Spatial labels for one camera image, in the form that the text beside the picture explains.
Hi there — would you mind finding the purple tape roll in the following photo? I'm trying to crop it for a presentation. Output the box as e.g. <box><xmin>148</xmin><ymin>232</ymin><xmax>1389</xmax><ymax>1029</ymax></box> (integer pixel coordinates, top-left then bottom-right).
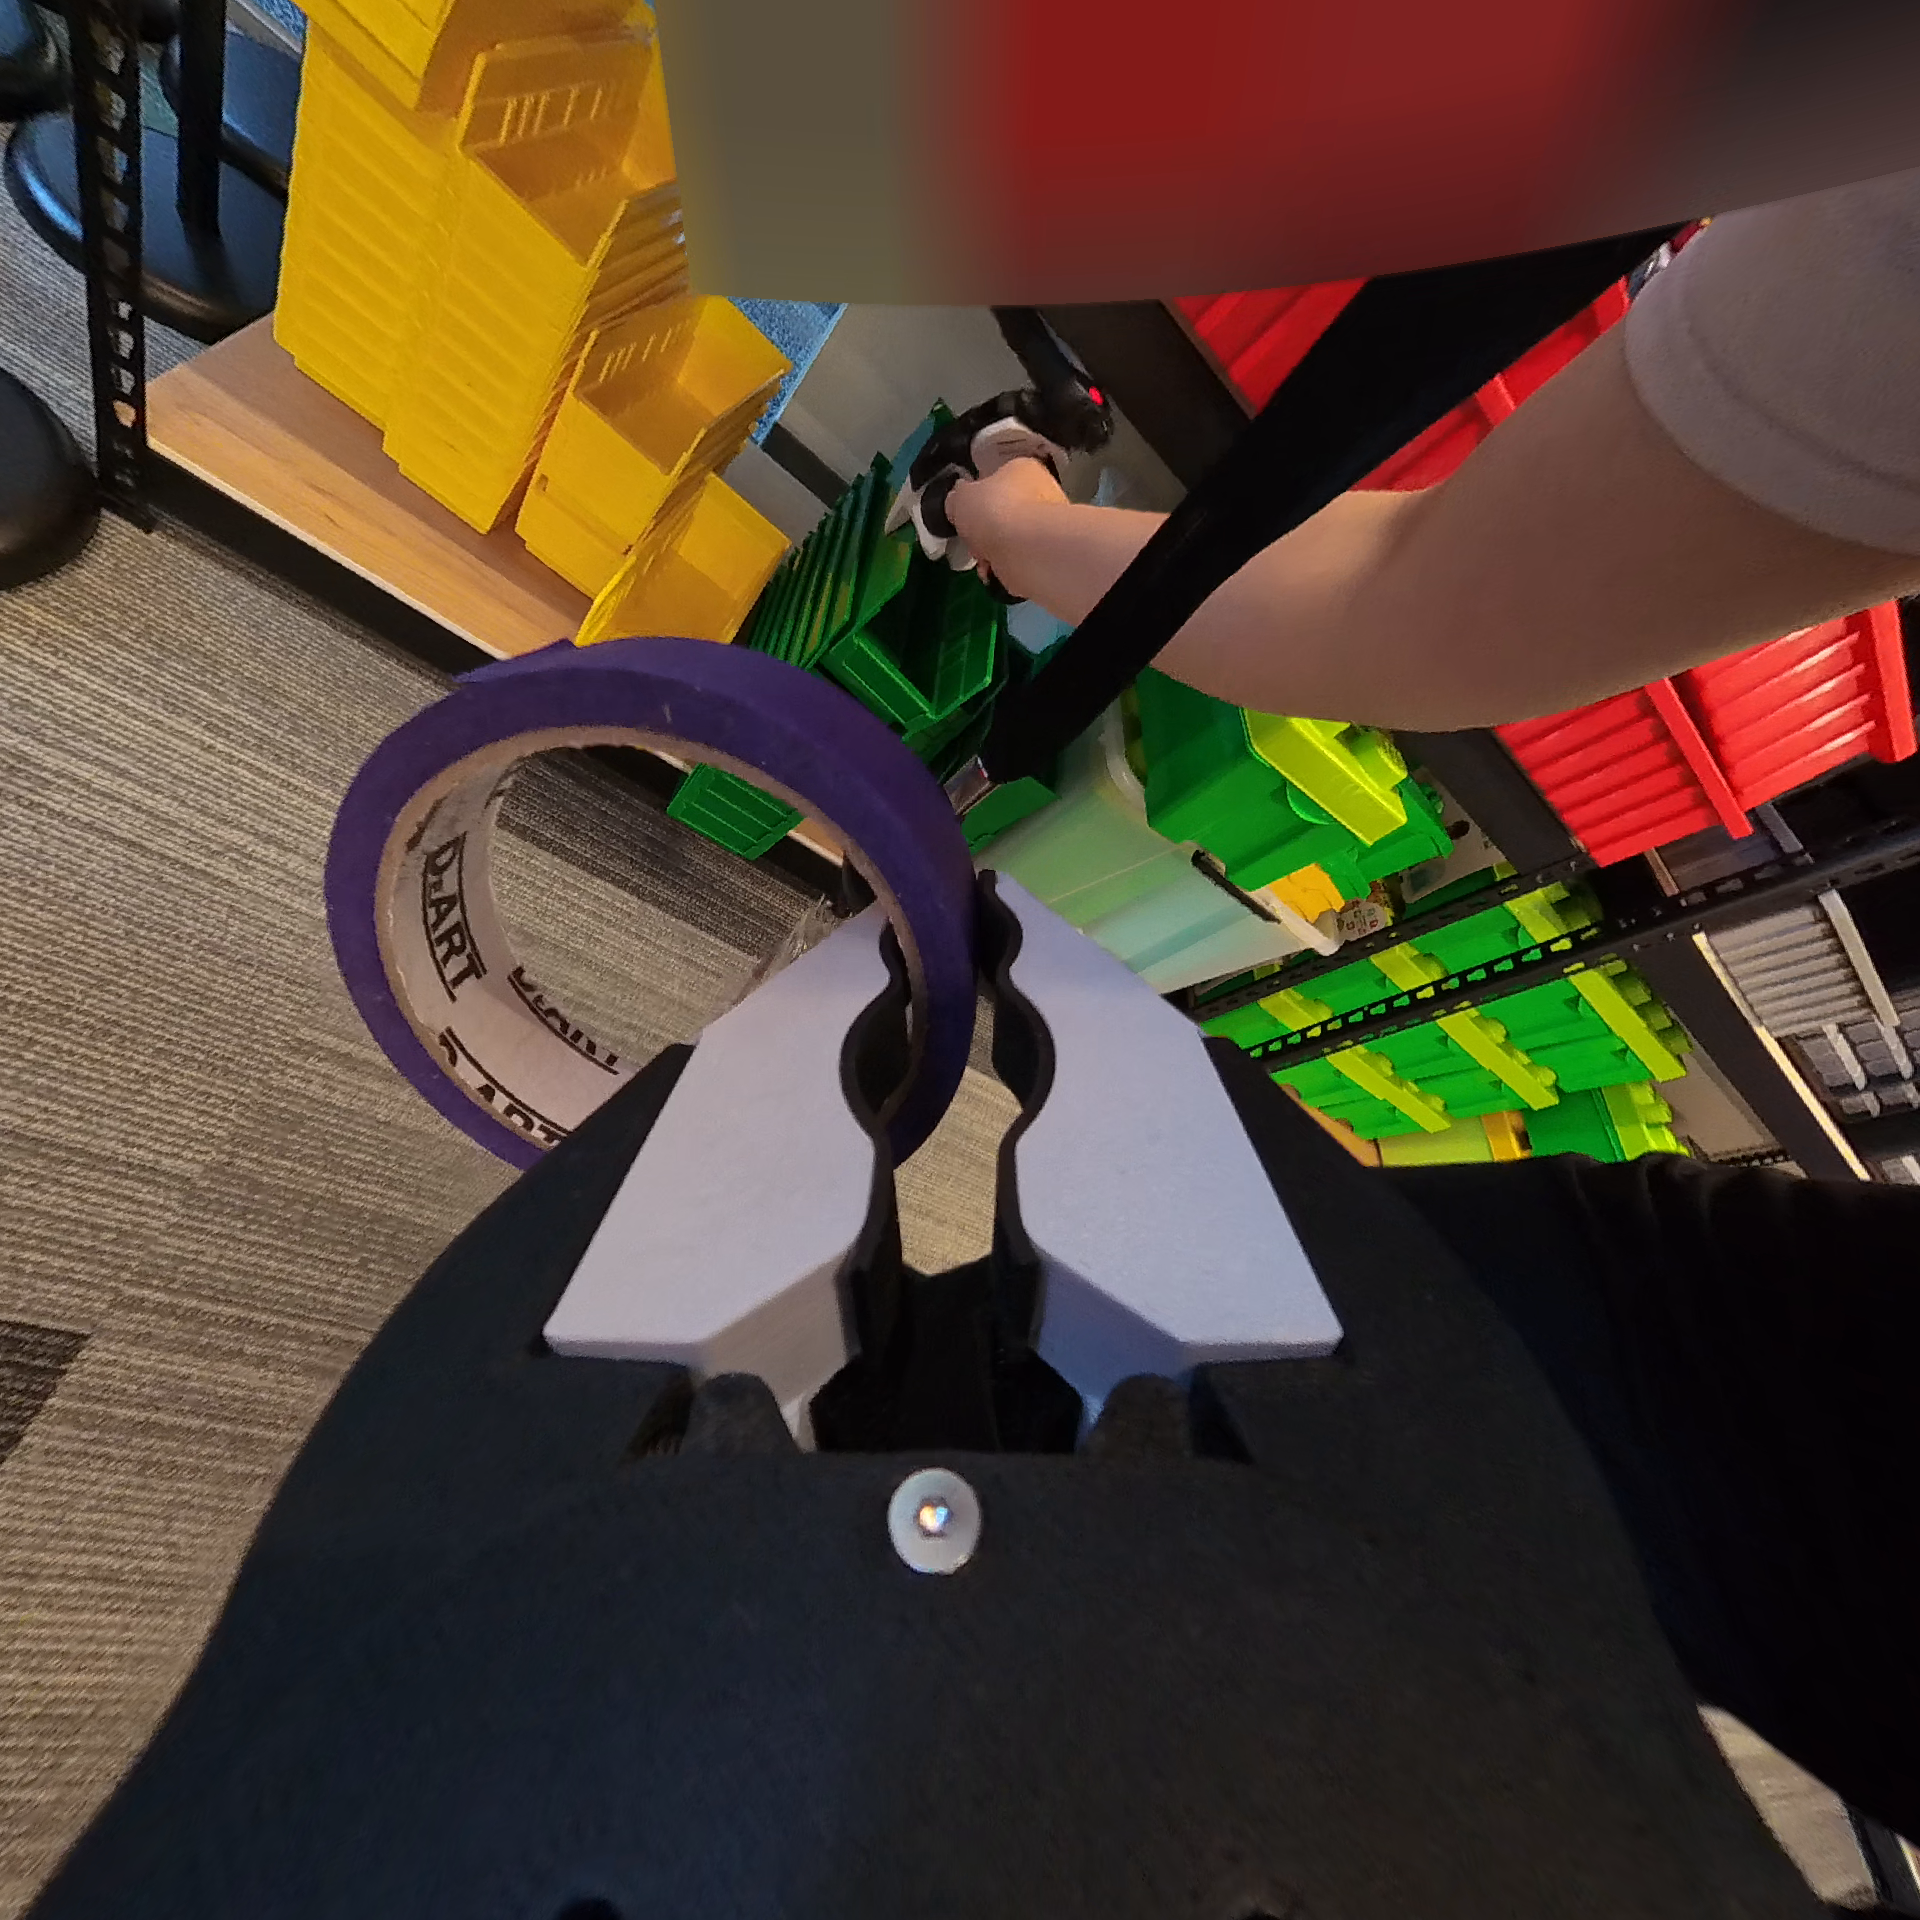
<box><xmin>324</xmin><ymin>638</ymin><xmax>982</xmax><ymax>1172</ymax></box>

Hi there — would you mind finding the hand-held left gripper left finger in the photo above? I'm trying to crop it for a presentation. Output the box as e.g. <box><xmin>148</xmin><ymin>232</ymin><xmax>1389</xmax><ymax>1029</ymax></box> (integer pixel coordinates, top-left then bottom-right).
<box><xmin>545</xmin><ymin>916</ymin><xmax>916</xmax><ymax>1450</ymax></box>

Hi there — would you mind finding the black bin rack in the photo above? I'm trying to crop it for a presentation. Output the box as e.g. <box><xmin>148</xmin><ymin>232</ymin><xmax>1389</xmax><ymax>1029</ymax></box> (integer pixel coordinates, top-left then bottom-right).
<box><xmin>61</xmin><ymin>0</ymin><xmax>1920</xmax><ymax>1203</ymax></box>

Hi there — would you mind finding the stack of yellow bins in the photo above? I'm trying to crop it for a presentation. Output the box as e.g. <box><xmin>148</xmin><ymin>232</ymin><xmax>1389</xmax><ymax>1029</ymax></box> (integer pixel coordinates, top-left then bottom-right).
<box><xmin>272</xmin><ymin>0</ymin><xmax>797</xmax><ymax>647</ymax></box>

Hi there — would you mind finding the black stool base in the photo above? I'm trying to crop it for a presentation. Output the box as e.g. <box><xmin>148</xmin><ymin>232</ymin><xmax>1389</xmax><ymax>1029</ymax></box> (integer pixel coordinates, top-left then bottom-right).
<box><xmin>0</xmin><ymin>0</ymin><xmax>287</xmax><ymax>587</ymax></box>

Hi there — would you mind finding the translucent storage bin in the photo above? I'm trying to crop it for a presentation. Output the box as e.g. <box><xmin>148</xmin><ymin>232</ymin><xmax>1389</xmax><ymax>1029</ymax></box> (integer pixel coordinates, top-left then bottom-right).
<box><xmin>959</xmin><ymin>707</ymin><xmax>1307</xmax><ymax>991</ymax></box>

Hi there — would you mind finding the person's right hand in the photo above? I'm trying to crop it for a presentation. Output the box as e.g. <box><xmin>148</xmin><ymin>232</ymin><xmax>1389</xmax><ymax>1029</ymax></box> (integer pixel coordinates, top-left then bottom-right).
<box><xmin>945</xmin><ymin>475</ymin><xmax>1172</xmax><ymax>634</ymax></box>

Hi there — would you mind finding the stack of dark green bins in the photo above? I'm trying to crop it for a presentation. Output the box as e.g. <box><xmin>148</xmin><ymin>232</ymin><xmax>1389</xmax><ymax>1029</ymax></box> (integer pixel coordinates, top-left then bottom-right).
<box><xmin>667</xmin><ymin>407</ymin><xmax>1029</xmax><ymax>867</ymax></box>

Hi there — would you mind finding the white shirt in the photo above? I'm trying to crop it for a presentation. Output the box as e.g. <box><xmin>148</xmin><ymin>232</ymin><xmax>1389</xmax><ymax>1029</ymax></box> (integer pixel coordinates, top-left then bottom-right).
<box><xmin>1621</xmin><ymin>166</ymin><xmax>1920</xmax><ymax>557</ymax></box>

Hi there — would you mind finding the row of red bins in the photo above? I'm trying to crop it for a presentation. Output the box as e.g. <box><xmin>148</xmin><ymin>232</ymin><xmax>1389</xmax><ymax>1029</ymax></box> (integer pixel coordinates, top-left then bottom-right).
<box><xmin>1171</xmin><ymin>227</ymin><xmax>1920</xmax><ymax>874</ymax></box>

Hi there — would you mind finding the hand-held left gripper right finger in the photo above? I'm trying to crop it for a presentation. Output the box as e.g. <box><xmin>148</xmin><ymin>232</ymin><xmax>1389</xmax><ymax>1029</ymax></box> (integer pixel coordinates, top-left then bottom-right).
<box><xmin>976</xmin><ymin>877</ymin><xmax>1344</xmax><ymax>1450</ymax></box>

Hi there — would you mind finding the wooden bin shelf board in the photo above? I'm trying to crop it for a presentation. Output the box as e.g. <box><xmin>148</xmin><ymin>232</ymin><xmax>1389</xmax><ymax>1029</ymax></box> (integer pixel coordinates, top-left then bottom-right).
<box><xmin>150</xmin><ymin>315</ymin><xmax>588</xmax><ymax>663</ymax></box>

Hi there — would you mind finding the row of light green bins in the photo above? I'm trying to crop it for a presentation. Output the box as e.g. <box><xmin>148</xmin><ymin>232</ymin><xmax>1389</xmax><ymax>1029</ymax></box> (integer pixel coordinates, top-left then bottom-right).
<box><xmin>1126</xmin><ymin>677</ymin><xmax>1695</xmax><ymax>1172</ymax></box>

